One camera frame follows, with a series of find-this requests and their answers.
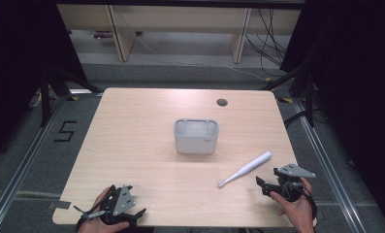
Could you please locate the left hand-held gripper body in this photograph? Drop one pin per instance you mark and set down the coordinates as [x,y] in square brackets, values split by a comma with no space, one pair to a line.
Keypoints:
[122,200]

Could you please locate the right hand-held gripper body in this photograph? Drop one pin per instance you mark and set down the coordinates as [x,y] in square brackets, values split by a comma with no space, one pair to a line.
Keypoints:
[288,181]

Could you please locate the white electric toothbrush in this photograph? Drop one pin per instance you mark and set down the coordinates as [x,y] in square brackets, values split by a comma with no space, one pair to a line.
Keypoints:
[251,166]

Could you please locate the grey toothbrush holder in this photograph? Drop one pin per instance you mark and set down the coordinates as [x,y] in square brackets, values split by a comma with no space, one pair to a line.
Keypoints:
[196,144]

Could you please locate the person's right hand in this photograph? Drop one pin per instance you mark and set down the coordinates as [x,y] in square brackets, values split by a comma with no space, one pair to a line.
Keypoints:
[301,213]

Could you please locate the person's left hand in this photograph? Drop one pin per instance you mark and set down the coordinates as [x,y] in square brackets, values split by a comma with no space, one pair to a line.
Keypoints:
[98,226]

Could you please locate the grey rod with black prongs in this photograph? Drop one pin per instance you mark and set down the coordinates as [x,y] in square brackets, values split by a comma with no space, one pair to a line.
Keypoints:
[94,214]

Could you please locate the black metal stand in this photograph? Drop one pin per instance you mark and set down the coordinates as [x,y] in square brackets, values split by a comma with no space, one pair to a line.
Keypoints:
[309,97]
[45,97]

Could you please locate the black tape floor marking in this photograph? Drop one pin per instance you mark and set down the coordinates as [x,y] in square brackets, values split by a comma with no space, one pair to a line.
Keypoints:
[65,131]

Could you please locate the yellow black floor tape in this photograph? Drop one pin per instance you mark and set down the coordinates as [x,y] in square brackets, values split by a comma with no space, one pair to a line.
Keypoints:
[72,98]

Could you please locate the dark curtain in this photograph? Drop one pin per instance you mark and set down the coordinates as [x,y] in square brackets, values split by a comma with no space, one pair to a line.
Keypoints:
[18,64]
[358,81]

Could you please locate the small purple object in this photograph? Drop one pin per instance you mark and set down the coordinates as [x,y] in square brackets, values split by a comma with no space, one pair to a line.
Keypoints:
[102,34]

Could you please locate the silver floor rail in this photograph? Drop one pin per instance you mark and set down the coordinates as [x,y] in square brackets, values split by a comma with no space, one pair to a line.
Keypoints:
[329,168]
[22,168]

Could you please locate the beige wooden desk frame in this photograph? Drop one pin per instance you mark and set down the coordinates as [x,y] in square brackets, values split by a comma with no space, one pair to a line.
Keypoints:
[180,19]

